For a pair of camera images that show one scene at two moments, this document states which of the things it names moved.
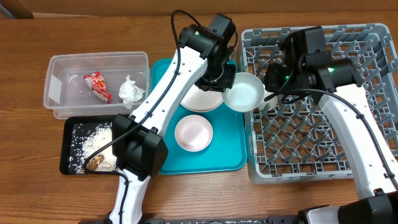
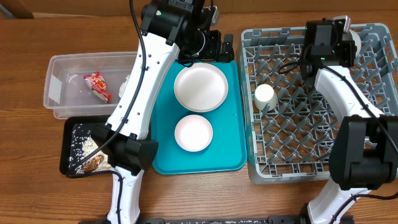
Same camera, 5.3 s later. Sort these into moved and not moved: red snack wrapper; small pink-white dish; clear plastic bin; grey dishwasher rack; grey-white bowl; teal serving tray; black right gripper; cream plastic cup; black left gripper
Moved: grey-white bowl; black left gripper; black right gripper
Not moved: grey dishwasher rack; small pink-white dish; cream plastic cup; clear plastic bin; teal serving tray; red snack wrapper
